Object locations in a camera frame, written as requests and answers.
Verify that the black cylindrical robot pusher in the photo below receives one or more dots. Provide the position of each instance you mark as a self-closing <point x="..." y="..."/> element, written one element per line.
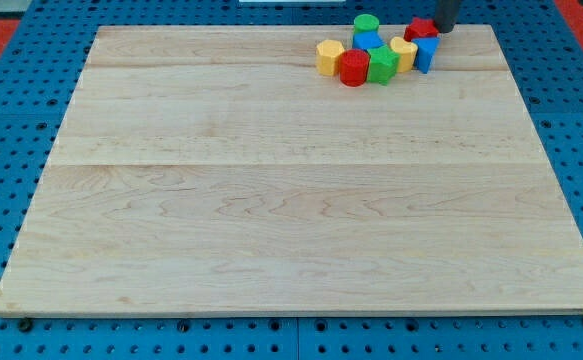
<point x="446" y="14"/>

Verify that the yellow hexagon block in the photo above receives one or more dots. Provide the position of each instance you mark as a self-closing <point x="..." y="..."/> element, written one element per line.
<point x="328" y="54"/>

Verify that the green star block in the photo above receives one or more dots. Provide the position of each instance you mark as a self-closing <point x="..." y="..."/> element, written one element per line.
<point x="383" y="65"/>

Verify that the blue cube block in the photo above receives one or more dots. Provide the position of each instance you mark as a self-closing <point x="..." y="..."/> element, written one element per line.
<point x="367" y="40"/>

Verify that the light wooden board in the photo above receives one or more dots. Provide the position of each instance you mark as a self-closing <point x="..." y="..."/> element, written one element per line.
<point x="210" y="171"/>

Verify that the blue triangle block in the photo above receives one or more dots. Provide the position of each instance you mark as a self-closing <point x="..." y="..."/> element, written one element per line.
<point x="427" y="48"/>

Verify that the yellow heart block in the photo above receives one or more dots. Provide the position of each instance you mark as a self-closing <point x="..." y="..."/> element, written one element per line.
<point x="406" y="52"/>

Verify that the green cylinder block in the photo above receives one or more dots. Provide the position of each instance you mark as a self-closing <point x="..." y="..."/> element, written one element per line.
<point x="364" y="23"/>

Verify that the red cylinder block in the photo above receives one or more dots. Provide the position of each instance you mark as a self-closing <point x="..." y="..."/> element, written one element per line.
<point x="354" y="65"/>

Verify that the red star block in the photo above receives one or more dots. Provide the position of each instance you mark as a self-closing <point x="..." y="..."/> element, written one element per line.
<point x="420" y="28"/>

